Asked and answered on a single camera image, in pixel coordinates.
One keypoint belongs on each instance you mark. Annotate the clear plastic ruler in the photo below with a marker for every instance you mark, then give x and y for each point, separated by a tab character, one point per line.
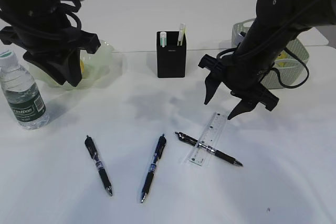
210	136

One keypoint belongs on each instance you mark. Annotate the green woven plastic basket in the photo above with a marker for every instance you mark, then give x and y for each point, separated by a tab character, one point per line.
293	68

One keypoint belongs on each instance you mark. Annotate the blue black gel pen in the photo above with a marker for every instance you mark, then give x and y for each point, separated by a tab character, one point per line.
152	168

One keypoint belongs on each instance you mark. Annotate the yellow-green utility knife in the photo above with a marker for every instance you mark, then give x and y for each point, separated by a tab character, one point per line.
181	33

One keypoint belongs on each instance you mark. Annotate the blue black right robot arm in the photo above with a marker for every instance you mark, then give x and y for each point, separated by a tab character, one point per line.
317	13

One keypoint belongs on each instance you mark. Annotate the clear plastic water bottle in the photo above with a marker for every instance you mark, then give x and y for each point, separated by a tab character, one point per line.
22	93

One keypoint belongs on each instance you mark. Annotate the black square pen holder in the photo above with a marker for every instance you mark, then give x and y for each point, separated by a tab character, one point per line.
171	59

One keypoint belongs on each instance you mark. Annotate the teal white utility knife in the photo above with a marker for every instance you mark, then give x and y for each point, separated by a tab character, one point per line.
163	37

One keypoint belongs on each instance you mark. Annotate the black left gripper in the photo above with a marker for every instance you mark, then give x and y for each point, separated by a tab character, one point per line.
45	28

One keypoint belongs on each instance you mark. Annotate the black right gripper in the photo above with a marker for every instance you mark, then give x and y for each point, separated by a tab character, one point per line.
242	69

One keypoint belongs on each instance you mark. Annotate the yellow pear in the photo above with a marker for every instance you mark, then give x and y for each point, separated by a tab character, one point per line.
82	67

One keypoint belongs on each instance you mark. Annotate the pale green wavy glass plate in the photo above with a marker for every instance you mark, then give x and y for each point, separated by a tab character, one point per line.
96	66

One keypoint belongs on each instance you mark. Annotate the yellow white waste paper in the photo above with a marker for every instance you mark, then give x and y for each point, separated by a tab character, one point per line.
280	61

